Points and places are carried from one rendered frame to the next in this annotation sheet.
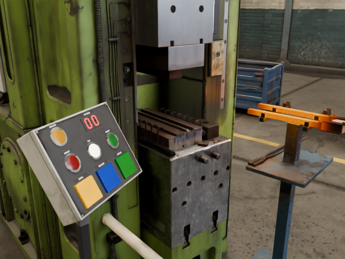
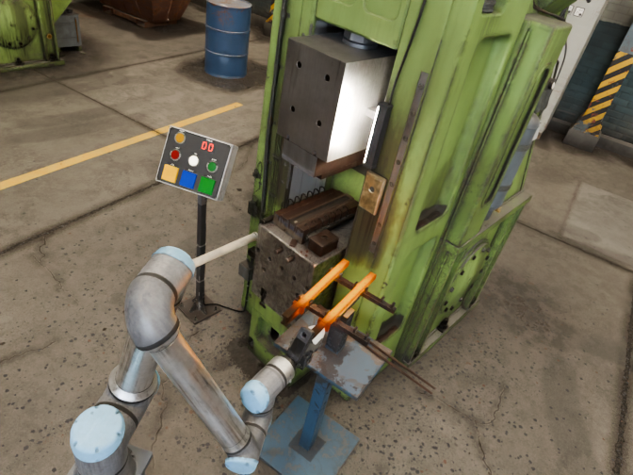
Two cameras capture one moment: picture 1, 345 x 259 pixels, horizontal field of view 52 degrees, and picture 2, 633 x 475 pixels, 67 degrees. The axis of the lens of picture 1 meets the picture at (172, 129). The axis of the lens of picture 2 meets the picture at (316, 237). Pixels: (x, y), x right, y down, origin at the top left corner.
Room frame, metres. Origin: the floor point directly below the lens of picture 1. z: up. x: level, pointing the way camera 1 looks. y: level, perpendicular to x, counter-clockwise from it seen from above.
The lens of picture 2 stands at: (1.20, -1.85, 2.25)
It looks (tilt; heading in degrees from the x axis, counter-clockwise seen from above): 36 degrees down; 77
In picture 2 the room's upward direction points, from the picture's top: 12 degrees clockwise
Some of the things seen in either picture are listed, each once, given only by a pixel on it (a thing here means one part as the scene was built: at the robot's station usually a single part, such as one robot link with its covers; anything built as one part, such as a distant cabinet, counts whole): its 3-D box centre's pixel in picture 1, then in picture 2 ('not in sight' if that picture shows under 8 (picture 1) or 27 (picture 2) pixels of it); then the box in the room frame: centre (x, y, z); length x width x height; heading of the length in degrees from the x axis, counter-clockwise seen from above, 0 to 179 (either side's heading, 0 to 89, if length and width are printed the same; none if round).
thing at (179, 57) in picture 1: (156, 52); (331, 146); (1.64, 0.07, 1.32); 0.42 x 0.20 x 0.10; 40
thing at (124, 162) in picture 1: (125, 165); (206, 186); (1.09, 0.16, 1.01); 0.07 x 0.05 x 0.07; 155
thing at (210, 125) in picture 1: (205, 129); (323, 242); (1.64, -0.16, 0.95); 0.12 x 0.08 x 0.06; 40
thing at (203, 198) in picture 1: (165, 172); (318, 258); (1.68, 0.04, 0.69); 0.56 x 0.38 x 0.45; 40
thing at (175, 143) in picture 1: (157, 127); (317, 212); (1.64, 0.07, 0.96); 0.42 x 0.20 x 0.09; 40
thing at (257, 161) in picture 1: (282, 148); (371, 346); (1.82, -0.61, 0.77); 0.60 x 0.04 x 0.01; 134
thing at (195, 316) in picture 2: not in sight; (199, 303); (1.06, 0.32, 0.05); 0.22 x 0.22 x 0.09; 40
